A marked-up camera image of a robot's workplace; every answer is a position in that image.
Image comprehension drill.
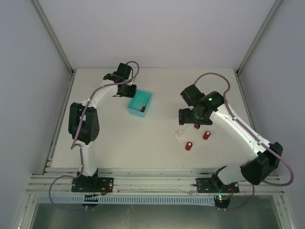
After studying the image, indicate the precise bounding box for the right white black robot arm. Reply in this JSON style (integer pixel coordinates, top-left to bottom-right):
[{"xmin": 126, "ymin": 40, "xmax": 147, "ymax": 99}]
[{"xmin": 179, "ymin": 84, "xmax": 283, "ymax": 188}]

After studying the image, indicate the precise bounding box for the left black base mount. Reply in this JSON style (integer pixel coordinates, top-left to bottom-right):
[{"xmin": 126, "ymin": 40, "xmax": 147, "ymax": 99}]
[{"xmin": 71, "ymin": 175, "xmax": 114, "ymax": 193}]

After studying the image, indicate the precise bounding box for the red large spring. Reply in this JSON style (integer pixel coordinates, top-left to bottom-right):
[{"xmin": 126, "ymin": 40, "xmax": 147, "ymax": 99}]
[{"xmin": 203, "ymin": 131, "xmax": 211, "ymax": 140}]

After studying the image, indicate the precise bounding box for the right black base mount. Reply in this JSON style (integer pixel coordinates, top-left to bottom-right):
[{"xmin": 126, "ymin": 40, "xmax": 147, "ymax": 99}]
[{"xmin": 193, "ymin": 167, "xmax": 240, "ymax": 193}]

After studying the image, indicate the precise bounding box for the teal plastic bin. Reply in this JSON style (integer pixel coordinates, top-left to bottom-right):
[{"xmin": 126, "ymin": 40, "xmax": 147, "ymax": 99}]
[{"xmin": 127, "ymin": 89, "xmax": 153, "ymax": 118}]

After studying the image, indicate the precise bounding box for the light blue cable duct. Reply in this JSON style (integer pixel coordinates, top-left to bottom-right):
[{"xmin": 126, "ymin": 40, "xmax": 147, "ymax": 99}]
[{"xmin": 51, "ymin": 194, "xmax": 214, "ymax": 207}]

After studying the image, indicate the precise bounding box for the right aluminium corner post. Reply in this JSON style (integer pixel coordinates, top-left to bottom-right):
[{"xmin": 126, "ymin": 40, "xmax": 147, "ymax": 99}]
[{"xmin": 235, "ymin": 0, "xmax": 283, "ymax": 76}]

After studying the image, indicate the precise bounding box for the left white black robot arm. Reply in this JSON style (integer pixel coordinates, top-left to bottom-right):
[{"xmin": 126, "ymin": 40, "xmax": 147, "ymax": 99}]
[{"xmin": 68, "ymin": 61, "xmax": 140, "ymax": 177}]

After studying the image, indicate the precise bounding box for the aluminium rail frame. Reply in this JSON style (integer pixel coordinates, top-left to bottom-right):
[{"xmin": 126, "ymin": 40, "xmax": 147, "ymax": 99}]
[{"xmin": 26, "ymin": 167, "xmax": 285, "ymax": 195}]

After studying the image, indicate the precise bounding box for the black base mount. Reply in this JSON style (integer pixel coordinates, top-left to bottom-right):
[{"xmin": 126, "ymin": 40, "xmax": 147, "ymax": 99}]
[
  {"xmin": 193, "ymin": 167, "xmax": 240, "ymax": 193},
  {"xmin": 71, "ymin": 175, "xmax": 114, "ymax": 193}
]

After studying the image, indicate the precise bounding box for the white peg base plate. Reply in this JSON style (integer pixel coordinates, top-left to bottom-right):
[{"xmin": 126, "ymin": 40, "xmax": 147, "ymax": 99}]
[{"xmin": 174, "ymin": 126, "xmax": 211, "ymax": 154}]

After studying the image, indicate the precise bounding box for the aluminium corner post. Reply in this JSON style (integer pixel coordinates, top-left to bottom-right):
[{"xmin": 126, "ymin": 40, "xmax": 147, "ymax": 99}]
[
  {"xmin": 235, "ymin": 0, "xmax": 283, "ymax": 76},
  {"xmin": 30, "ymin": 0, "xmax": 74, "ymax": 76}
]

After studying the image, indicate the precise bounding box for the left aluminium corner post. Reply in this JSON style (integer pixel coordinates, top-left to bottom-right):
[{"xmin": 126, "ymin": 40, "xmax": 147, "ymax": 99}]
[{"xmin": 30, "ymin": 0, "xmax": 74, "ymax": 76}]

